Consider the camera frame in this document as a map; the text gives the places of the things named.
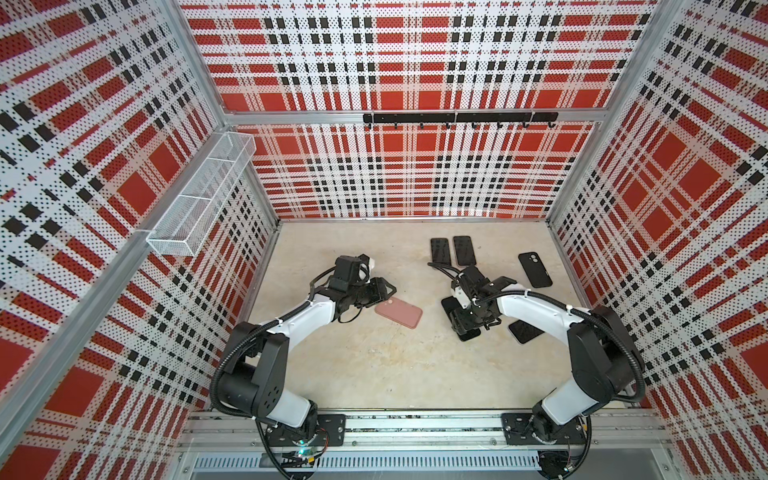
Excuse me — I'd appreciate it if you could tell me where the pink case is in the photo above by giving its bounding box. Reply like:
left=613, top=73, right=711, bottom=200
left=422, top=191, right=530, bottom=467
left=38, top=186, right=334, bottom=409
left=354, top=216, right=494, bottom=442
left=374, top=297, right=423, bottom=329

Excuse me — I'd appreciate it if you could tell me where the black phone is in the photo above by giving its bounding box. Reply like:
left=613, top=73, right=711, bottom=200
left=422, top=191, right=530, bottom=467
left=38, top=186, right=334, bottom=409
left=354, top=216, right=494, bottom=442
left=453, top=235, right=476, bottom=267
left=430, top=238, right=452, bottom=266
left=441, top=297, right=481, bottom=342

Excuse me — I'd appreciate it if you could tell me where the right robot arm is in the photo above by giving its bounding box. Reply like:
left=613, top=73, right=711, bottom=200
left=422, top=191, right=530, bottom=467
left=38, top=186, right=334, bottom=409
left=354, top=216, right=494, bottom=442
left=428, top=262, right=645, bottom=444

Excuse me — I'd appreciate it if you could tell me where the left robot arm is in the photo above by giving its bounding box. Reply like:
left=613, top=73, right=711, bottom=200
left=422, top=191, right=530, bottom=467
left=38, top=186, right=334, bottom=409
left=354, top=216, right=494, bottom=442
left=209, top=254, right=397, bottom=444

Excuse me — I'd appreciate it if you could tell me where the black textured phone case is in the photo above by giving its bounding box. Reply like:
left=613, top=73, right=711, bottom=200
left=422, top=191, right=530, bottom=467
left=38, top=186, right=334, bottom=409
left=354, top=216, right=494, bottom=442
left=508, top=320, right=544, bottom=345

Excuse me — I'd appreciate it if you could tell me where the black phone case far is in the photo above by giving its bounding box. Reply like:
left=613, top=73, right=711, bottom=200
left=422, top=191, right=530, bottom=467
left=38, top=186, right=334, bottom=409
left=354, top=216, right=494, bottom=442
left=518, top=252, right=553, bottom=288

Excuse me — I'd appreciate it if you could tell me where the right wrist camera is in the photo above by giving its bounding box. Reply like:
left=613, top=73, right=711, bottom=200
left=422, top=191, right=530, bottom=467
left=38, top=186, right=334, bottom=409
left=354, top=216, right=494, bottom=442
left=453, top=286, right=472, bottom=310

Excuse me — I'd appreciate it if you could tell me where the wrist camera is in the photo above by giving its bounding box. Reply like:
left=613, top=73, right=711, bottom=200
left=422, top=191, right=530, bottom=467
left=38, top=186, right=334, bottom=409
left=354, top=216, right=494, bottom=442
left=358, top=254, right=375, bottom=271
left=453, top=286, right=472, bottom=310

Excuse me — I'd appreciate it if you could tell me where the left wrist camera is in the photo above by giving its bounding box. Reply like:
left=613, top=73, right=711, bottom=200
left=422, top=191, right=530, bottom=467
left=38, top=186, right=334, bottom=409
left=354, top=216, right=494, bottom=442
left=358, top=254, right=375, bottom=271

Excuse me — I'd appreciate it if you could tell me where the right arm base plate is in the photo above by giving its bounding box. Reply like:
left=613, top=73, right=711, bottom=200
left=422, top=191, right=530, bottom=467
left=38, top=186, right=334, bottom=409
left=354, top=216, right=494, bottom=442
left=501, top=411, right=586, bottom=447

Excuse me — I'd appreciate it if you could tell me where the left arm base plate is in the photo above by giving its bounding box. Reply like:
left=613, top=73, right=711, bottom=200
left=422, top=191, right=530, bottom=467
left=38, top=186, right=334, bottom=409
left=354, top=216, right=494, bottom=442
left=265, top=414, right=347, bottom=447

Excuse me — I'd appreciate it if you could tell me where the black hook rail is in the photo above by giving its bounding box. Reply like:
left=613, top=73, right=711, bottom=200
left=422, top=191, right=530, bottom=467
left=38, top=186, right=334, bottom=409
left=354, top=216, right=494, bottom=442
left=362, top=111, right=559, bottom=126

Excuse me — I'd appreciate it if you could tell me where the white wire mesh basket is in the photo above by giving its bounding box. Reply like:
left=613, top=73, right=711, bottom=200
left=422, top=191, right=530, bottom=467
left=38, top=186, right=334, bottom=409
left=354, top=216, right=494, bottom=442
left=147, top=132, right=255, bottom=257

